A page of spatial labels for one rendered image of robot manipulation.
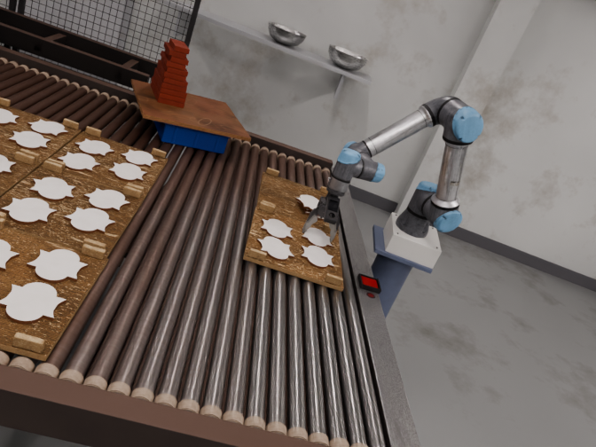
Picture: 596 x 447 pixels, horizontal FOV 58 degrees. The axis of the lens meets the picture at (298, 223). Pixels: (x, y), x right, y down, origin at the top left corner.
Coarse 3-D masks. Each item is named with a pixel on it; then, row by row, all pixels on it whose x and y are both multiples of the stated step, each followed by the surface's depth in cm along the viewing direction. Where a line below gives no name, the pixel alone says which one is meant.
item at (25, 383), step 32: (0, 384) 99; (32, 384) 102; (64, 384) 104; (0, 416) 101; (32, 416) 101; (64, 416) 102; (96, 416) 102; (128, 416) 103; (160, 416) 106; (192, 416) 108
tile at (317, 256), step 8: (304, 248) 193; (312, 248) 195; (320, 248) 197; (304, 256) 188; (312, 256) 189; (320, 256) 192; (328, 256) 194; (312, 264) 185; (320, 264) 186; (328, 264) 189
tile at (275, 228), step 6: (264, 222) 200; (270, 222) 202; (276, 222) 204; (282, 222) 206; (264, 228) 196; (270, 228) 197; (276, 228) 199; (282, 228) 201; (288, 228) 203; (270, 234) 194; (276, 234) 194; (282, 234) 196; (288, 234) 198
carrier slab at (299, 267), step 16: (256, 208) 210; (256, 224) 198; (288, 224) 208; (288, 240) 196; (304, 240) 201; (336, 240) 211; (336, 256) 198; (288, 272) 178; (304, 272) 179; (320, 272) 183; (336, 272) 187; (336, 288) 180
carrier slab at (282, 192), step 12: (264, 180) 240; (276, 180) 245; (288, 180) 251; (264, 192) 227; (276, 192) 232; (288, 192) 237; (300, 192) 242; (312, 192) 247; (276, 204) 221; (288, 204) 226; (288, 216) 215; (300, 216) 219
